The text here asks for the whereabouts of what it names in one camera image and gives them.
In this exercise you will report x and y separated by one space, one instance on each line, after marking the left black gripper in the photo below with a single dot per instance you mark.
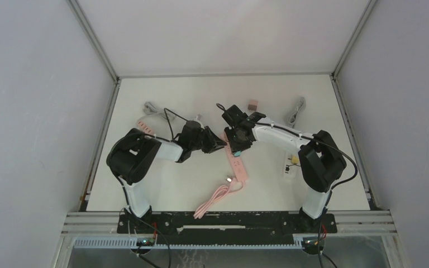
214 143

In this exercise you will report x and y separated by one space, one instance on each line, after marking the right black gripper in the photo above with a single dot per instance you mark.
235 147

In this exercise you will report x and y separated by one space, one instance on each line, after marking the pink power strip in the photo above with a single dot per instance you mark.
239 171

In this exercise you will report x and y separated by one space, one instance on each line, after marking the yellow plug adapter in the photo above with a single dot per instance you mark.
294 160

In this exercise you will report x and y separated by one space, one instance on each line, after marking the white power strip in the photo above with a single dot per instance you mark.
290 170
142 126

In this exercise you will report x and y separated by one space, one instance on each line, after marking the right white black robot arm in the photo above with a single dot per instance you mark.
322 162

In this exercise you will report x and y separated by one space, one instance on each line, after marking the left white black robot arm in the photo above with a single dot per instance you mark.
131 157

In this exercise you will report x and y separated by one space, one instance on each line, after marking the brown pink adapter spare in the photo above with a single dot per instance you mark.
253 105

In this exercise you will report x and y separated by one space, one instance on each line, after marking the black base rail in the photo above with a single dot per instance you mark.
225 227

